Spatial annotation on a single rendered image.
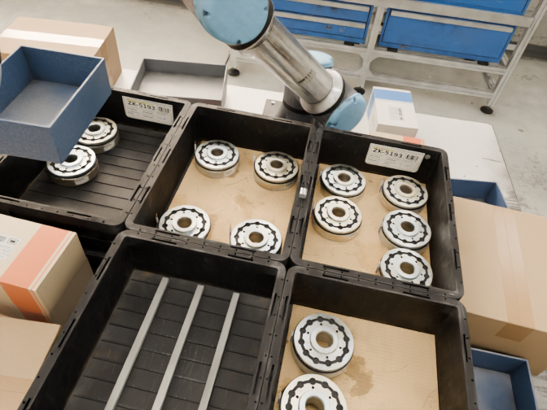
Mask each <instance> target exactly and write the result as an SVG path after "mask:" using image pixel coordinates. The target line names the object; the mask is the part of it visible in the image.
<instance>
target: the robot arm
mask: <svg viewBox="0 0 547 410"><path fill-rule="evenodd" d="M181 1H182V2H183V4H184V5H185V6H186V7H187V8H188V9H189V10H190V12H191V13H192V14H193V15H194V16H195V17H196V19H197V20H198V21H199V22H200V23H201V25H202V26H203V28H204V29H205V30H206V31H207V32H208V33H209V34H210V35H211V36H212V37H214V38H216V39H217V40H218V41H221V42H224V43H225V44H226V45H227V46H229V47H230V48H231V49H232V50H236V51H242V50H245V51H246V52H248V53H249V54H250V55H251V56H252V57H254V58H255V59H256V60H257V61H258V62H259V63H261V64H262V65H263V66H264V67H265V68H267V69H268V70H269V71H270V72H272V73H273V74H274V75H275V76H276V77H277V78H278V79H279V80H280V81H281V82H282V83H284V84H285V87H284V92H283V98H282V104H281V105H280V107H279V109H278V111H277V112H276V114H275V116H274V117H278V118H283V119H287V120H295V121H299V122H305V123H309V124H313V125H314V126H315V127H316V129H318V128H319V127H322V126H325V127H330V128H335V129H342V130H347V131H351V130H352V129H354V128H355V127H356V126H357V125H358V124H359V123H360V121H361V119H362V118H363V116H364V114H365V111H366V101H365V99H364V98H363V97H362V95H361V94H359V93H358V92H357V91H356V90H355V89H354V88H352V87H351V86H350V85H349V83H347V82H346V80H345V79H344V78H342V77H341V75H340V74H339V73H337V71H335V70H333V69H332V67H333V65H334V64H333V59H332V57H331V56H329V55H328V54H326V53H323V52H320V51H315V50H306V48H305V47H304V46H303V45H302V44H301V43H300V42H299V41H298V40H297V39H296V38H295V37H294V36H293V35H292V34H291V33H290V31H289V30H288V29H287V28H286V27H285V26H284V25H283V24H282V23H281V22H280V21H279V20H278V19H277V18H276V17H275V16H274V4H273V2H272V1H271V0H181Z"/></svg>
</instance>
